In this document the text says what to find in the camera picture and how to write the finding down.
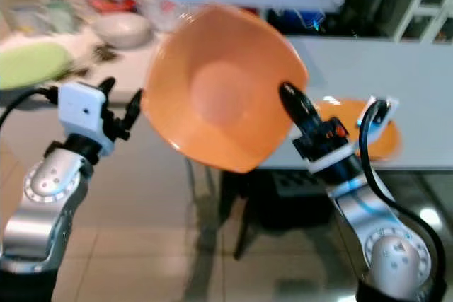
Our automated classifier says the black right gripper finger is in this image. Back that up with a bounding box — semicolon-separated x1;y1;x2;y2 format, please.
277;81;325;132

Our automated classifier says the orange square-rimmed bowl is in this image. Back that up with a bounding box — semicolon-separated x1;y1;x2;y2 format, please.
142;4;311;175

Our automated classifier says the dark cutlery piece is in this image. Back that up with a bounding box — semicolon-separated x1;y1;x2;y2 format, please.
72;44;122;81

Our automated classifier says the orange plate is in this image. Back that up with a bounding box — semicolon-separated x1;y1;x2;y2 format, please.
314;98;403;162

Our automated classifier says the white ceramic bowl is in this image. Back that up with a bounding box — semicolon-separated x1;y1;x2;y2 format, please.
91;12;154;50

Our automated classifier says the light green plate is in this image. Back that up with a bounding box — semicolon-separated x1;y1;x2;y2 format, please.
0;42;76;91

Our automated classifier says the dark chair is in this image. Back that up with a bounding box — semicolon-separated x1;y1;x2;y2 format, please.
183;168;351;262

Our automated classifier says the clear glass cup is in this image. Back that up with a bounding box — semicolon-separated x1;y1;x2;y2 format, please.
11;3;77;36

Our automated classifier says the white container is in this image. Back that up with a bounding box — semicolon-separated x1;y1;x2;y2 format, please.
140;0;185;30

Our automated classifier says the white glass-door cabinet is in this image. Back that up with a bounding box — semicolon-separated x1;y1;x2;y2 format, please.
392;0;453;43

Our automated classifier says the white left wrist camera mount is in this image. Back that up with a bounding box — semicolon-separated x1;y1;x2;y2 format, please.
58;81;116;156

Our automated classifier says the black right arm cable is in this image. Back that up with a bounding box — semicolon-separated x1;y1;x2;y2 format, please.
358;100;449;300

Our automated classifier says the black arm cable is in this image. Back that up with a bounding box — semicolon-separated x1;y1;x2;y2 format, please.
0;86;60;116
358;100;449;300

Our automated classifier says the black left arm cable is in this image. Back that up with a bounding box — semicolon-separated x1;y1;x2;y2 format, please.
0;86;60;116

